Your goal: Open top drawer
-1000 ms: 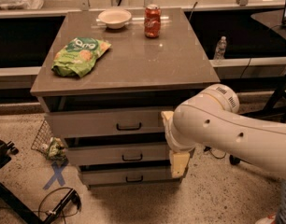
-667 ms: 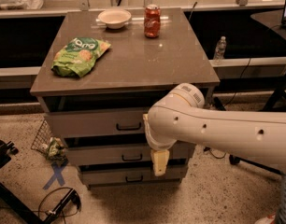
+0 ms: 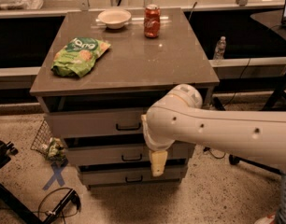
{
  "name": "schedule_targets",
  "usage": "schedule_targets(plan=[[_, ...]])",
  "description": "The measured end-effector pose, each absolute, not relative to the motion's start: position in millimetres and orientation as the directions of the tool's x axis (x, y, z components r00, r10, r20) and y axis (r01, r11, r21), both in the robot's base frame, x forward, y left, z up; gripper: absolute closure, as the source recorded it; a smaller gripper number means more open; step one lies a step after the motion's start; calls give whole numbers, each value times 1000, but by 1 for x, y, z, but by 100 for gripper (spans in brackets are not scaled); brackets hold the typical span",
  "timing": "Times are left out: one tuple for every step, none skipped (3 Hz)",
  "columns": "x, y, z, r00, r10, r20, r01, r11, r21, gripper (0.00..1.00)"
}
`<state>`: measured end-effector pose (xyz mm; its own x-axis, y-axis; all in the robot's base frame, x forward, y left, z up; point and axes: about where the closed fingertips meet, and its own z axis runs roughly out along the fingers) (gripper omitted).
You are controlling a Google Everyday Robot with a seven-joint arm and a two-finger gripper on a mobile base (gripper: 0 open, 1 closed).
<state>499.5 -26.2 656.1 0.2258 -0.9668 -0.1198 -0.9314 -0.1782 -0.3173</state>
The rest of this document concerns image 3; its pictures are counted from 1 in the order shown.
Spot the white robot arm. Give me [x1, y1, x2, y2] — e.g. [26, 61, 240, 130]
[141, 84, 286, 176]

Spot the clear water bottle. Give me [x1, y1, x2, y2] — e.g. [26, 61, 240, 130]
[213, 36, 226, 60]

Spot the red white sneaker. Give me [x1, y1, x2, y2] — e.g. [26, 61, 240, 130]
[254, 213, 279, 224]

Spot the green chip bag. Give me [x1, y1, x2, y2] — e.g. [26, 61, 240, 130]
[51, 37, 110, 77]

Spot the white bowl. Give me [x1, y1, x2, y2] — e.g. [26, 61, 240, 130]
[98, 9, 132, 30]

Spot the black office chair base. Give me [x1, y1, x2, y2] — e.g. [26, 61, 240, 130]
[228, 155, 280, 175]

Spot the grey top drawer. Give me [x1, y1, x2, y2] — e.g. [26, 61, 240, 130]
[45, 107, 147, 138]

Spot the grey drawer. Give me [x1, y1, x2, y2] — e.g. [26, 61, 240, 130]
[65, 142, 194, 166]
[79, 165, 188, 186]
[45, 107, 147, 138]

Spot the grey bottom drawer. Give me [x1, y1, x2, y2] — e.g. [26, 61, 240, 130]
[79, 165, 188, 186]

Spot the wire mesh basket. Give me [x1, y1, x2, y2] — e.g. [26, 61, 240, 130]
[30, 120, 52, 155]

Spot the blue tape cross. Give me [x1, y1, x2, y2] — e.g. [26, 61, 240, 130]
[43, 160, 68, 190]

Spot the grey middle drawer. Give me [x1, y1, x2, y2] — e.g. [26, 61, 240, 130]
[65, 142, 194, 166]

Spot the green bag in basket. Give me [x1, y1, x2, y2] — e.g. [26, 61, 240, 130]
[42, 137, 65, 161]

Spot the grey drawer cabinet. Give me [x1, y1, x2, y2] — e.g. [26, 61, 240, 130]
[29, 7, 221, 190]

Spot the black stand with cable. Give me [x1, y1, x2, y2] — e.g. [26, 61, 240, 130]
[0, 140, 81, 224]

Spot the red soda can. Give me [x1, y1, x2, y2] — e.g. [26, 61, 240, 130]
[144, 4, 161, 38]

